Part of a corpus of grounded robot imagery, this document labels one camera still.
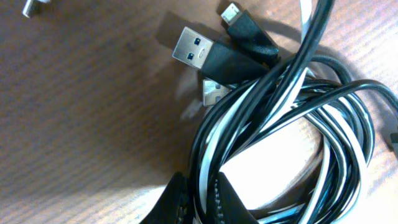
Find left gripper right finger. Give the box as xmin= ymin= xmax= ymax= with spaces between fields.
xmin=213 ymin=172 xmax=258 ymax=224

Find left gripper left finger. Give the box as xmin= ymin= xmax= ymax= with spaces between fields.
xmin=140 ymin=172 xmax=190 ymax=224

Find black usb cable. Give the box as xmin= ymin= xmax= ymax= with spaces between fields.
xmin=186 ymin=2 xmax=398 ymax=224
xmin=172 ymin=0 xmax=398 ymax=224

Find white usb cable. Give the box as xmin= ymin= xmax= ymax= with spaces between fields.
xmin=192 ymin=0 xmax=371 ymax=224

